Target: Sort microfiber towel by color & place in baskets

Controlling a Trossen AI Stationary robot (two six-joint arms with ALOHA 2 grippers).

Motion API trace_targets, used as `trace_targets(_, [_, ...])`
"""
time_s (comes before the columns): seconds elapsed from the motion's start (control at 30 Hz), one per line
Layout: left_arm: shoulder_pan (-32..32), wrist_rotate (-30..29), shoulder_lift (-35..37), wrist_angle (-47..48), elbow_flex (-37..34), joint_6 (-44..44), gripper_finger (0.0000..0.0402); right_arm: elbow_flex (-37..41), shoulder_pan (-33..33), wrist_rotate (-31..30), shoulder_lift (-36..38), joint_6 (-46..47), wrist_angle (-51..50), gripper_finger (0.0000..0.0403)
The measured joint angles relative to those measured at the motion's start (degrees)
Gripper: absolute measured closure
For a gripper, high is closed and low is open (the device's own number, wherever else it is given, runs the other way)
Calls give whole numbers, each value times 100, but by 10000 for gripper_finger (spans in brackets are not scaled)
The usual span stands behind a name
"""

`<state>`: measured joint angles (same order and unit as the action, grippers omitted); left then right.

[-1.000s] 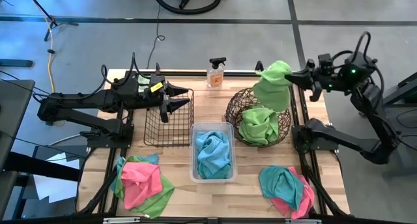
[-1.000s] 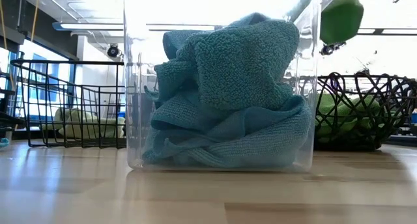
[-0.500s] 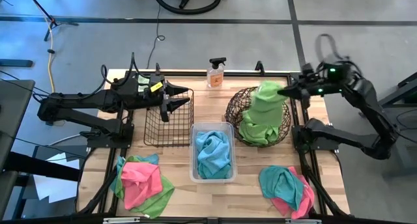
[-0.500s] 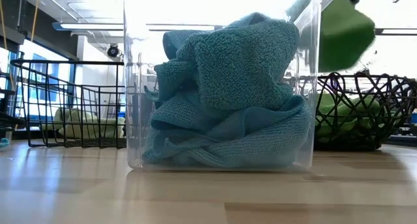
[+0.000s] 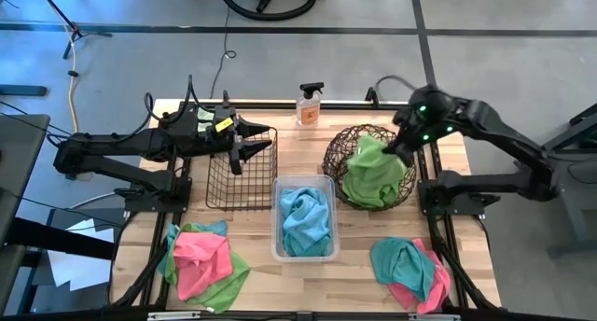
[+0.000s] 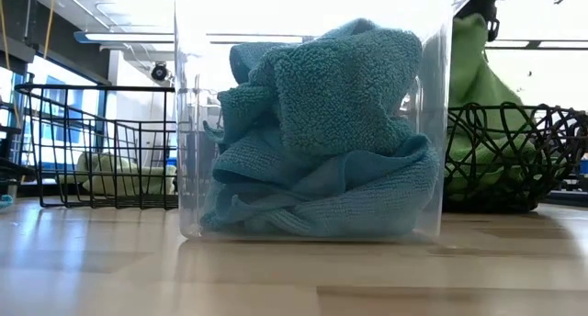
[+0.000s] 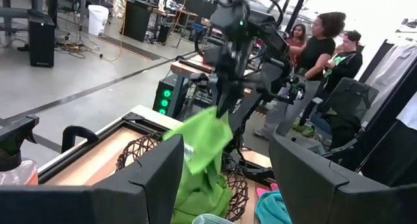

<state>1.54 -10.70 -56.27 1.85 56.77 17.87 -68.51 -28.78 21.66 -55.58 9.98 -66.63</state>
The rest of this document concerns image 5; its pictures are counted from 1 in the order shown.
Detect black aluminium rig frame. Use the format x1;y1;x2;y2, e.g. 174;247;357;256
106;86;503;321

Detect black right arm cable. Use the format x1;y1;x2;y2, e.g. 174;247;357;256
374;75;421;101

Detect dark steel frame table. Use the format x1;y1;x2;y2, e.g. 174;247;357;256
543;104;597;257

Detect light blue microfiber towel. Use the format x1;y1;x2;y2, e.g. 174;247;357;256
281;217;333;258
279;187;330;231

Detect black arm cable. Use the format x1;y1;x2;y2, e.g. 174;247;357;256
374;75;421;101
144;75;220;126

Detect dark woven round basket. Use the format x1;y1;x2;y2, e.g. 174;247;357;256
320;122;418;213

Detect black floor bar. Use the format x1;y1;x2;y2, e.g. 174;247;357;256
0;84;49;97

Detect black floor cable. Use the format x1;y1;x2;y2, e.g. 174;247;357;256
208;0;238;101

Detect black tripod stand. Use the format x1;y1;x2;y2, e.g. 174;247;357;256
32;0;113;61

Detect white paper sheets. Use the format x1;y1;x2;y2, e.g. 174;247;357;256
46;217;118;292

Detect pink microfiber towel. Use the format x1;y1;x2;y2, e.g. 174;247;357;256
386;238;452;315
173;230;234;302

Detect thin black cable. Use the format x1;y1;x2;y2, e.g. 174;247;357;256
0;100;71;138

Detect clear spray bottle orange label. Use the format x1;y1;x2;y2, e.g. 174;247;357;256
295;81;326;127

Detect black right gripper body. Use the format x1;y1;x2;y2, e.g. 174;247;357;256
394;99;437;154

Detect silver metal bracket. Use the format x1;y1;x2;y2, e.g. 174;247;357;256
409;313;462;321
146;311;201;321

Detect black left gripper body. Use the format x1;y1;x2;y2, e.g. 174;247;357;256
186;105;243;175

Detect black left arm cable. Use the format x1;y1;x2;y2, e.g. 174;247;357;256
144;75;220;126

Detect yellow floor cable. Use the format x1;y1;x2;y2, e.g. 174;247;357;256
58;24;83;135

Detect dark grey side table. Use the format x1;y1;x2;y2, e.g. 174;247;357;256
0;113;118;320

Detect black wire basket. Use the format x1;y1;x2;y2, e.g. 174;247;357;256
204;126;280;212

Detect clear plastic bin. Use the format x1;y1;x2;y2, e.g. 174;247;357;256
271;174;340;264

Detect black vacuum hose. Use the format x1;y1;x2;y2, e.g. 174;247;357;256
215;0;318;22

